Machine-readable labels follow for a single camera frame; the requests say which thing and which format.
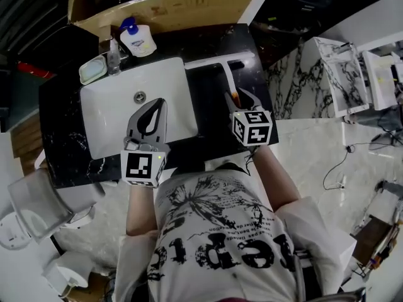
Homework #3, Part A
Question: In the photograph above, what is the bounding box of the white plastic appliance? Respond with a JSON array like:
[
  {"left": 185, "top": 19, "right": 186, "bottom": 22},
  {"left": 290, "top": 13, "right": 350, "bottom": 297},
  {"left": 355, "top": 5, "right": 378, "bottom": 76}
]
[{"left": 42, "top": 250, "right": 96, "bottom": 298}]

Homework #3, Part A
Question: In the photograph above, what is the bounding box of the large cardboard box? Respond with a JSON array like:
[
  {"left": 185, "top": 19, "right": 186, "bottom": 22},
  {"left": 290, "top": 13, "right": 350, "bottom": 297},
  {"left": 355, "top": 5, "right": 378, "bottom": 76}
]
[{"left": 67, "top": 0, "right": 272, "bottom": 35}]

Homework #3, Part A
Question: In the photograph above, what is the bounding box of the white printed t-shirt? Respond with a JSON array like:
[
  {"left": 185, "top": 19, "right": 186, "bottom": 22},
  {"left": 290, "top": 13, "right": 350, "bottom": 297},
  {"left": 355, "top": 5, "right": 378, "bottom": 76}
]
[{"left": 113, "top": 162, "right": 344, "bottom": 302}]

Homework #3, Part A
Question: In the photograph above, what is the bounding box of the red bar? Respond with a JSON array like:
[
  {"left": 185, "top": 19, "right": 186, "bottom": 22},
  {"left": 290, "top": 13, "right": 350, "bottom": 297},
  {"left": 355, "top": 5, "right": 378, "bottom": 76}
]
[{"left": 16, "top": 60, "right": 55, "bottom": 80}]

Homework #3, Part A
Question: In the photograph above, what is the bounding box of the small clear bottle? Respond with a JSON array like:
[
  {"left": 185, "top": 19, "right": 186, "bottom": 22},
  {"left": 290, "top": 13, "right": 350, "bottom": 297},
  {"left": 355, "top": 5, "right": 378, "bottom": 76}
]
[{"left": 106, "top": 37, "right": 122, "bottom": 77}]

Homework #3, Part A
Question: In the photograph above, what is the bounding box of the white rectangular sink basin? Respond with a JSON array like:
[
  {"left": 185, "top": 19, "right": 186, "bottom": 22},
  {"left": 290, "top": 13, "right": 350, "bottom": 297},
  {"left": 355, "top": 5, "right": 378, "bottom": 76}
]
[{"left": 79, "top": 56, "right": 199, "bottom": 160}]

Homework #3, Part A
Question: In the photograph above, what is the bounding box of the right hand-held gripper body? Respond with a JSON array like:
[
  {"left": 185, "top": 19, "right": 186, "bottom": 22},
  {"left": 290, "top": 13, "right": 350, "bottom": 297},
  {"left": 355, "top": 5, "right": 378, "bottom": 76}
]
[{"left": 232, "top": 104, "right": 273, "bottom": 147}]

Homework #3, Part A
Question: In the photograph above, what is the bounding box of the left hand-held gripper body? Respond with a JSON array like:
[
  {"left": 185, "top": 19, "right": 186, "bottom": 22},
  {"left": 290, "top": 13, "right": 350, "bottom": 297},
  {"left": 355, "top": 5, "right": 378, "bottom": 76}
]
[{"left": 120, "top": 135, "right": 171, "bottom": 189}]

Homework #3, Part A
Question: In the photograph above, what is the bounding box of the black marble vanity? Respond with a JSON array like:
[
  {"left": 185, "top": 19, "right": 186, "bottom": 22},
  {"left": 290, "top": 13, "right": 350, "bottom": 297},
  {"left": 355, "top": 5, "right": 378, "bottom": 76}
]
[{"left": 38, "top": 23, "right": 280, "bottom": 189}]

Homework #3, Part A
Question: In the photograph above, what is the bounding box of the white soap dish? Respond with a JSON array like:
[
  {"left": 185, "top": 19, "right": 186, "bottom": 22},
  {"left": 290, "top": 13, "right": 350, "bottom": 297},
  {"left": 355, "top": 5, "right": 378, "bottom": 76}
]
[{"left": 78, "top": 55, "right": 108, "bottom": 86}]

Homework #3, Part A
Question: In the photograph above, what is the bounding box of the person's left forearm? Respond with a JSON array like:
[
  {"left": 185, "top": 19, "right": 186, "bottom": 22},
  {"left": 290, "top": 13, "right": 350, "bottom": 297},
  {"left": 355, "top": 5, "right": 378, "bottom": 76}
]
[{"left": 125, "top": 183, "right": 159, "bottom": 237}]

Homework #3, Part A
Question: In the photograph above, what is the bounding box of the black floor cable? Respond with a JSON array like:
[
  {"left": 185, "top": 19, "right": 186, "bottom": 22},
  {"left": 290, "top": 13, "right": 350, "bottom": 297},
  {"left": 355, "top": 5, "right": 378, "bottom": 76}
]
[{"left": 322, "top": 130, "right": 403, "bottom": 191}]

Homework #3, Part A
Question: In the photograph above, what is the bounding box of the person's right forearm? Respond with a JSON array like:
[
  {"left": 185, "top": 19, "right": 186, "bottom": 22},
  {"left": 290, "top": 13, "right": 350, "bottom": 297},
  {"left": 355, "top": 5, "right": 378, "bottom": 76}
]
[{"left": 251, "top": 143, "right": 302, "bottom": 214}]

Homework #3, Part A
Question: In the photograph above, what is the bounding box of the white marble sink cabinet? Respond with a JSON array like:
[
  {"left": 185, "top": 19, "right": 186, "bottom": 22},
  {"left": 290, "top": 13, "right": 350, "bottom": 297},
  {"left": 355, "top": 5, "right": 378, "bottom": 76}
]
[{"left": 312, "top": 36, "right": 370, "bottom": 118}]

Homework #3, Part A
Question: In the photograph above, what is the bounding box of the white soap bottle blue pump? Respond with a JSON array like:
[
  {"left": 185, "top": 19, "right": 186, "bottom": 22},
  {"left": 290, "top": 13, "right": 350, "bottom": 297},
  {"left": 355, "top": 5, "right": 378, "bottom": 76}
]
[{"left": 118, "top": 16, "right": 158, "bottom": 58}]

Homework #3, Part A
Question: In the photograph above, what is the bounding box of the grey translucent bin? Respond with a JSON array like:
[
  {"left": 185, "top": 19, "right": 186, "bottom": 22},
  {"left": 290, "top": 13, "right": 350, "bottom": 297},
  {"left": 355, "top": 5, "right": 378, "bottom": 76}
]
[{"left": 7, "top": 167, "right": 76, "bottom": 244}]

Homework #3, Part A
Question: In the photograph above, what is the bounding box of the white veined marble slab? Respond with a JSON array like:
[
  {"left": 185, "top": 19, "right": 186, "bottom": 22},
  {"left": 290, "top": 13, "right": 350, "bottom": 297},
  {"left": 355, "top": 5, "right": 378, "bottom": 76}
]
[{"left": 265, "top": 38, "right": 335, "bottom": 120}]

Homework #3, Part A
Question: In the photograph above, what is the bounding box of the white squeegee with brown handle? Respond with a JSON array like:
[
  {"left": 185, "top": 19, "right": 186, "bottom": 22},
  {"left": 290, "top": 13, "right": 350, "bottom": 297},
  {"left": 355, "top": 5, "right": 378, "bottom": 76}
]
[{"left": 184, "top": 51, "right": 254, "bottom": 107}]

